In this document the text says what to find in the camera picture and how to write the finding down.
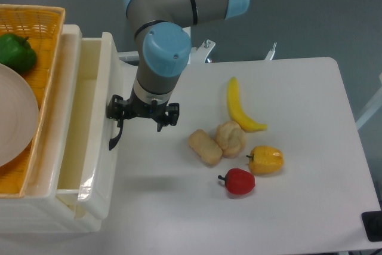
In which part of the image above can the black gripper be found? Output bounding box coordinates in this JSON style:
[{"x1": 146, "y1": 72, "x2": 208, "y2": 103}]
[{"x1": 106, "y1": 90, "x2": 180, "y2": 132}]

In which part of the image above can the black top drawer handle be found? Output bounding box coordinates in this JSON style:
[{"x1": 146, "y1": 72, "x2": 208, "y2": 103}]
[{"x1": 109, "y1": 119, "x2": 124, "y2": 150}]

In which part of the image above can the white drawer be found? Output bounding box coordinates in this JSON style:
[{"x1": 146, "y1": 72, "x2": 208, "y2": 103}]
[{"x1": 57, "y1": 32, "x2": 123, "y2": 220}]

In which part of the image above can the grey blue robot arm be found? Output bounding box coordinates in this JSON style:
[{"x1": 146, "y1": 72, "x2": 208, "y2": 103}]
[{"x1": 107, "y1": 0, "x2": 250, "y2": 128}]

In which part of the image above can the white drawer cabinet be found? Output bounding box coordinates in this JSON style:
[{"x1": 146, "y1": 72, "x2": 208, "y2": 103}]
[{"x1": 0, "y1": 24, "x2": 104, "y2": 234}]

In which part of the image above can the oblong bread roll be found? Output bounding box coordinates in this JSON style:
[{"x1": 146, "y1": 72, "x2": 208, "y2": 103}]
[{"x1": 188, "y1": 129, "x2": 223, "y2": 166}]

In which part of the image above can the round bread bun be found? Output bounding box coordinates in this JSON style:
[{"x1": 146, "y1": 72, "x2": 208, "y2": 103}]
[{"x1": 215, "y1": 121, "x2": 247, "y2": 158}]

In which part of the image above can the yellow banana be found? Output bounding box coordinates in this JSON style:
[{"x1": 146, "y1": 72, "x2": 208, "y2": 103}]
[{"x1": 226, "y1": 77, "x2": 267, "y2": 133}]

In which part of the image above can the red bell pepper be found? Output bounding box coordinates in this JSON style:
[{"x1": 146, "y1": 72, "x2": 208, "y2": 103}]
[{"x1": 217, "y1": 168, "x2": 255, "y2": 195}]

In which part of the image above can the beige plate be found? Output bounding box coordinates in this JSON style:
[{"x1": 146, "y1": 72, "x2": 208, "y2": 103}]
[{"x1": 1, "y1": 64, "x2": 39, "y2": 166}]

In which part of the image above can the yellow bell pepper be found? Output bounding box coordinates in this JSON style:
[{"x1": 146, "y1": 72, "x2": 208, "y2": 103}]
[{"x1": 247, "y1": 146, "x2": 284, "y2": 174}]

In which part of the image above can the orange woven basket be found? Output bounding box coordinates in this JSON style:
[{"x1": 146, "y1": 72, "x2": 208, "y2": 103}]
[{"x1": 0, "y1": 4, "x2": 66, "y2": 199}]

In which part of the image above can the green bell pepper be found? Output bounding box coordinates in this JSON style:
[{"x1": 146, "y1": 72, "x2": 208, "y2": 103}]
[{"x1": 1, "y1": 33, "x2": 37, "y2": 74}]

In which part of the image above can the black device at edge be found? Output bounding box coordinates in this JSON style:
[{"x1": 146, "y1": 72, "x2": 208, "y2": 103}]
[{"x1": 361, "y1": 210, "x2": 382, "y2": 242}]

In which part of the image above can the white table frame leg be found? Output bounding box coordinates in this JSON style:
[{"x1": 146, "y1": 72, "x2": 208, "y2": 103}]
[{"x1": 355, "y1": 86, "x2": 381, "y2": 131}]

